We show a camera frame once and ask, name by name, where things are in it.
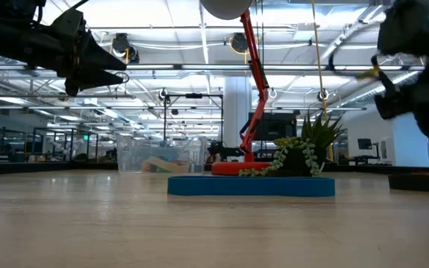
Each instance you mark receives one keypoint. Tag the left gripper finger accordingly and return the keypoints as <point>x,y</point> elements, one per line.
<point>95,81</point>
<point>99,61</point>

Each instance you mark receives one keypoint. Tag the green rubber band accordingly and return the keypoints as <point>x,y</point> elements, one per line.
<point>162,170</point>

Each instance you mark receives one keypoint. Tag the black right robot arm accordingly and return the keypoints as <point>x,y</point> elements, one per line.
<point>404,26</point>

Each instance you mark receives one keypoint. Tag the clear plastic bin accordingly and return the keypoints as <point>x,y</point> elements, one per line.
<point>132,156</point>

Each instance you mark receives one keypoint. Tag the white building column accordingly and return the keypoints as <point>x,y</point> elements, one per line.
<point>237,111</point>

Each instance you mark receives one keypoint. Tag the black background machine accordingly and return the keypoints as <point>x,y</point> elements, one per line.
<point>222,152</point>

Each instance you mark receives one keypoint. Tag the potted green succulent plant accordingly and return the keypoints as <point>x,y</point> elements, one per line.
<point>296,162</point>

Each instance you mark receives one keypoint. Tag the black monitor screen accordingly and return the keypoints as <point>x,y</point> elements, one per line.
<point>278,126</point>

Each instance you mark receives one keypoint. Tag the red desk lamp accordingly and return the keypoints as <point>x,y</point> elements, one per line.
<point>237,168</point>

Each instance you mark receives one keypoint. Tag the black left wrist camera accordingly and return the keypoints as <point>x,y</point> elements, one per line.
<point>71,26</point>

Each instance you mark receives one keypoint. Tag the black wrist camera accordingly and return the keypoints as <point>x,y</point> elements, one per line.
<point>393,100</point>
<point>71,26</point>

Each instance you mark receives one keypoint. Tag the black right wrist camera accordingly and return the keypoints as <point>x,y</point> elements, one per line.
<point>393,100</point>

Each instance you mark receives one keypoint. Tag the small wall monitor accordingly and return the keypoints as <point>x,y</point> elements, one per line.
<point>365,143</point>

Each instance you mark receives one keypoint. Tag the black aluminium table frame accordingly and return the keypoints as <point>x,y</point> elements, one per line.
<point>13,166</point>

